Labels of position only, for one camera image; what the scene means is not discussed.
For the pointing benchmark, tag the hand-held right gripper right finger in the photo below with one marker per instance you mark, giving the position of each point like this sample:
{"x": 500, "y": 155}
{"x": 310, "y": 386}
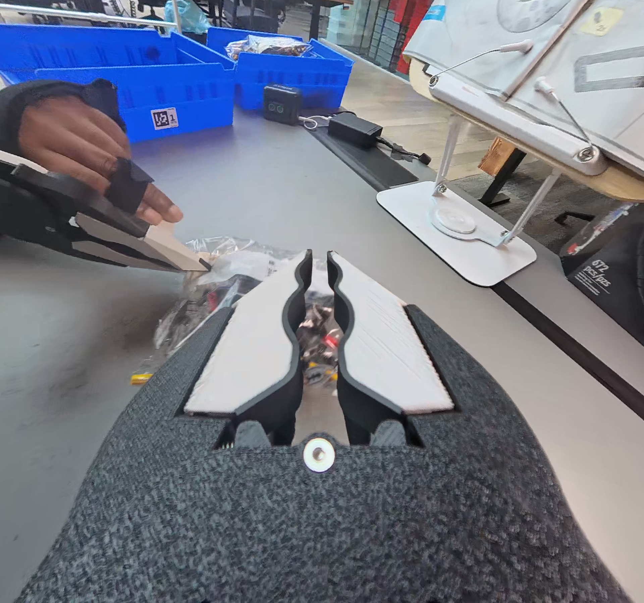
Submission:
{"x": 392, "y": 361}

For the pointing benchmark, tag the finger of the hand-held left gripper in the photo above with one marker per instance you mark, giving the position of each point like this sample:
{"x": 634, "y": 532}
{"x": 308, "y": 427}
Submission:
{"x": 171, "y": 248}
{"x": 115, "y": 255}

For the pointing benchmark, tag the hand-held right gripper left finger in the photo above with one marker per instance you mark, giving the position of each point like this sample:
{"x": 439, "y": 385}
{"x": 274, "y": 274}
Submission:
{"x": 241, "y": 361}

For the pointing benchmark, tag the large clear bag of parts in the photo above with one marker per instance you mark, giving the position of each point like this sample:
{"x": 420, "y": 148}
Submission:
{"x": 221, "y": 271}

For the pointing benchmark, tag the grey desk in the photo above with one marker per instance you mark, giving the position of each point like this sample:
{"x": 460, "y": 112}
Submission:
{"x": 251, "y": 185}

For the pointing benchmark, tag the person's left hand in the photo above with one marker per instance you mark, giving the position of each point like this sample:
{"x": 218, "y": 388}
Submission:
{"x": 70, "y": 135}

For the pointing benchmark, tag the empty blue plastic bin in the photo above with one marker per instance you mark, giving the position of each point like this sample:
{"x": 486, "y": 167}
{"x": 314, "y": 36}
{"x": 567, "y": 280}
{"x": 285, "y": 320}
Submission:
{"x": 176, "y": 84}

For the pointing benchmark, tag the small black box device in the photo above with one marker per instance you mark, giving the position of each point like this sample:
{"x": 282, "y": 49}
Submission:
{"x": 281, "y": 104}

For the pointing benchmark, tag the blue plastic bin holding bags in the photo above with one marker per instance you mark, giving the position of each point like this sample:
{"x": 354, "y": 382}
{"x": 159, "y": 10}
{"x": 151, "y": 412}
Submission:
{"x": 302, "y": 84}

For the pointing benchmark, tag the black power adapter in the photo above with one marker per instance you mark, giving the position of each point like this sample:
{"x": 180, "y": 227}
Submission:
{"x": 352, "y": 130}

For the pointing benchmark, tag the clear bags of dark parts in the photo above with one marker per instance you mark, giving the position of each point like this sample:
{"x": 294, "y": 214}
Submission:
{"x": 271, "y": 47}

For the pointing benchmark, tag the black product box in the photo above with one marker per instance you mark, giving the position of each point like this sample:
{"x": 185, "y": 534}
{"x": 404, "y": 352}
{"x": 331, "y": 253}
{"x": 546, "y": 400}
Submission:
{"x": 614, "y": 286}

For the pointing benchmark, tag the teal plastic bag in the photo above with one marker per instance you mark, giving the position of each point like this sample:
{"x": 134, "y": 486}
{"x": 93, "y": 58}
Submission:
{"x": 186, "y": 14}

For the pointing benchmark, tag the stack of red storage bins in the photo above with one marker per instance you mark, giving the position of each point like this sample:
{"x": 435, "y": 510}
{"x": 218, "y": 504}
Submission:
{"x": 415, "y": 9}

